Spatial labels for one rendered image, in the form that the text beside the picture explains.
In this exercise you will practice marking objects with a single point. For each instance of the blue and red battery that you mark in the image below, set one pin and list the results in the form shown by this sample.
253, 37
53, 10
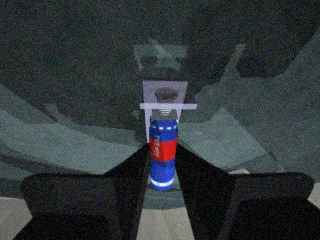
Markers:
163, 142

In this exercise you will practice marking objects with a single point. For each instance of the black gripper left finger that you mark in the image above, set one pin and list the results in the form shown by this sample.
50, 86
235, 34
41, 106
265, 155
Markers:
117, 194

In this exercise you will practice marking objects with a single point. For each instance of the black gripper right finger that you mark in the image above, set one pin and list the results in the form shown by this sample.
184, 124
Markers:
212, 196

